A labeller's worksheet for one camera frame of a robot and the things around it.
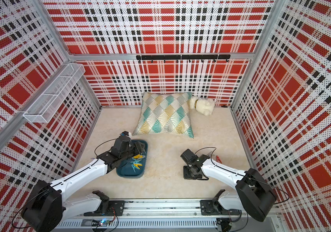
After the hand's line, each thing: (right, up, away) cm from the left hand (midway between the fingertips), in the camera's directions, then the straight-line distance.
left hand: (144, 146), depth 86 cm
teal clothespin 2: (-6, -13, +1) cm, 15 cm away
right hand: (+27, -17, -2) cm, 32 cm away
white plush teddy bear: (+42, +26, +25) cm, 56 cm away
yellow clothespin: (-5, -13, +2) cm, 14 cm away
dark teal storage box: (-10, -13, -4) cm, 17 cm away
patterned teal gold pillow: (+13, +21, +10) cm, 27 cm away
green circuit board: (-17, -34, -17) cm, 41 cm away
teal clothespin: (-6, -10, +3) cm, 12 cm away
